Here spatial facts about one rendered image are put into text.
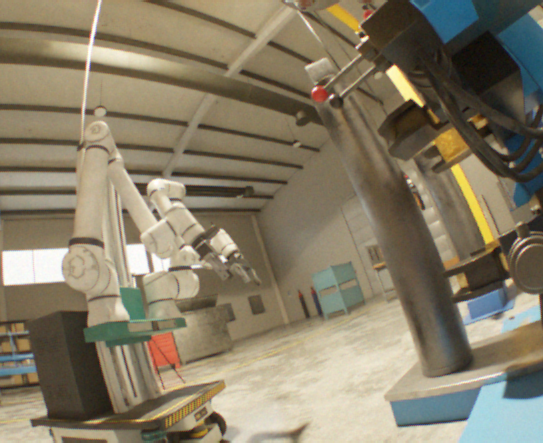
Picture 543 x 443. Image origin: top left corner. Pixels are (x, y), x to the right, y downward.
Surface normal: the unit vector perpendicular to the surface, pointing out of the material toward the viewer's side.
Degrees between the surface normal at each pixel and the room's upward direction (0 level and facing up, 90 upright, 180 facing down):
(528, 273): 90
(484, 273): 90
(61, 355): 90
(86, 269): 99
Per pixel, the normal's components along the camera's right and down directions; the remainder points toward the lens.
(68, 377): -0.21, -0.25
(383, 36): -0.74, 0.03
